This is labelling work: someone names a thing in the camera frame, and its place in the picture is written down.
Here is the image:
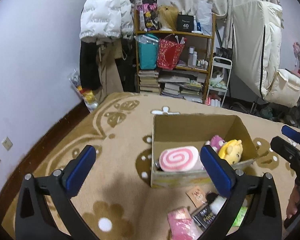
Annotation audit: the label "green tissue pack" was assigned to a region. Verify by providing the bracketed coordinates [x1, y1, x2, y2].
[232, 206, 248, 227]

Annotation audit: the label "black small box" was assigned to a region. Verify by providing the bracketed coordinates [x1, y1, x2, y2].
[191, 203, 216, 231]

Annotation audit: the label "yellow plush toy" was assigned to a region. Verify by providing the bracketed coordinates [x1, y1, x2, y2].
[218, 139, 243, 165]

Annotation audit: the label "pink packet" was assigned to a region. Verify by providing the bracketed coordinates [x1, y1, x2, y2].
[167, 207, 201, 240]

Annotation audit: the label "pink swirl roll plush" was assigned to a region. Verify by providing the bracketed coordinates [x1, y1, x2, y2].
[159, 146, 204, 172]

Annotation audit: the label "right hand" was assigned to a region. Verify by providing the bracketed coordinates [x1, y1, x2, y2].
[286, 185, 300, 219]

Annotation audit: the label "small cartoon card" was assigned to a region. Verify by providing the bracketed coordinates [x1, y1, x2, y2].
[186, 186, 206, 208]

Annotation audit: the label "pink plush toy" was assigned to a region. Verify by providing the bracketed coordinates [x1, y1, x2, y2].
[205, 135, 225, 153]

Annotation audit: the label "beige patterned carpet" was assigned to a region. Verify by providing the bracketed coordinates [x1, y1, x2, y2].
[1, 91, 300, 240]

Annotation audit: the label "white utility cart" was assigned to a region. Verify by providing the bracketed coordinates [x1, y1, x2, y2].
[205, 56, 232, 107]

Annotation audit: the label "cream coat on rack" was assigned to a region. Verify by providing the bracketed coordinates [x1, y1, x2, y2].
[232, 0, 300, 108]

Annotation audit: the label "cardboard box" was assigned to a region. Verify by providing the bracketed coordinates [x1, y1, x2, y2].
[151, 114, 257, 189]

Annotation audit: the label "red gift bag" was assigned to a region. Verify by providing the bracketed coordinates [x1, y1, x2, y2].
[157, 34, 187, 70]

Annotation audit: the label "book stack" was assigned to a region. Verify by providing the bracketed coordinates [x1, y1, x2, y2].
[138, 70, 160, 94]

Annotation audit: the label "white plastic bag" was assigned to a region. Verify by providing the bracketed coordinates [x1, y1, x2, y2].
[196, 0, 212, 36]

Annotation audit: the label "black box with 40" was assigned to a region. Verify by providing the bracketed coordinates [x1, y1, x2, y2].
[177, 14, 194, 33]

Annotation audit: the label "wooden shelf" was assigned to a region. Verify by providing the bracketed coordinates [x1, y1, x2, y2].
[134, 11, 215, 103]

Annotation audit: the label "teal bag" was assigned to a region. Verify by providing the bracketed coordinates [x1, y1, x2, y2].
[135, 34, 159, 70]

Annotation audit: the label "blonde wig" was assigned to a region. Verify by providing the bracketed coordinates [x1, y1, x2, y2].
[157, 5, 179, 31]

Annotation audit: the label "beige hanging trousers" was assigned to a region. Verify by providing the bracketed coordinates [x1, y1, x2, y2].
[94, 40, 123, 103]

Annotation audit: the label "pink black printed bag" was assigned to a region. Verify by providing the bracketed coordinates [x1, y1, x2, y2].
[137, 0, 159, 32]

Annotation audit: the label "white puffer jacket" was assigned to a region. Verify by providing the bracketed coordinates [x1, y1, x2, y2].
[79, 0, 134, 44]

